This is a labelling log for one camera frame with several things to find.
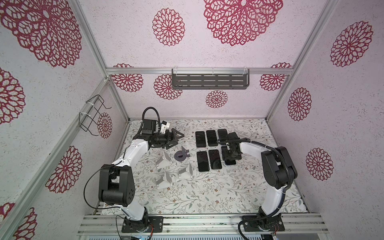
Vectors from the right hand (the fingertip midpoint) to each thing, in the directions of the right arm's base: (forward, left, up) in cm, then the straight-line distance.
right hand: (228, 155), depth 99 cm
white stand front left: (-22, +36, +7) cm, 43 cm away
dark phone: (-7, +17, -2) cm, 18 cm away
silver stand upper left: (-8, +40, +6) cm, 41 cm away
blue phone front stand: (-5, +3, +8) cm, 11 cm away
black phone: (+15, +10, -1) cm, 19 cm away
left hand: (-4, +30, +19) cm, 36 cm away
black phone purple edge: (+13, +19, -1) cm, 23 cm away
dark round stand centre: (-2, +31, 0) cm, 31 cm away
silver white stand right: (-17, +26, +7) cm, 31 cm away
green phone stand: (-2, +9, -3) cm, 9 cm away
